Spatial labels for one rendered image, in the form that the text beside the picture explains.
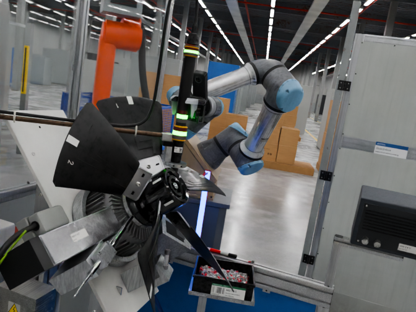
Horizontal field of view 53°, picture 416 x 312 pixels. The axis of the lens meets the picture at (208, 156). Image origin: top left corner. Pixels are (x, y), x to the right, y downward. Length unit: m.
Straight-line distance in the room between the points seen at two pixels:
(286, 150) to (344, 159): 5.86
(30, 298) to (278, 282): 0.88
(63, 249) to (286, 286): 0.94
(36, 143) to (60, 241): 0.39
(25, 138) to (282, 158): 7.79
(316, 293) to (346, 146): 1.52
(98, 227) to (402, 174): 2.28
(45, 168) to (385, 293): 2.53
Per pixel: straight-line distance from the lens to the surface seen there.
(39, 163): 1.29
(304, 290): 1.68
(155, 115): 1.38
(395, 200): 1.55
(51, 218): 1.09
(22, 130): 1.32
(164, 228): 1.36
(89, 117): 1.07
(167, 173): 1.22
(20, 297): 1.40
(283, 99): 1.61
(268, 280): 1.69
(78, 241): 1.07
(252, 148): 1.83
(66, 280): 1.11
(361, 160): 3.00
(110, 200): 1.23
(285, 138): 8.79
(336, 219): 3.08
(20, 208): 1.88
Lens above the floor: 1.52
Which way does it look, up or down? 10 degrees down
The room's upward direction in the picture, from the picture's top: 9 degrees clockwise
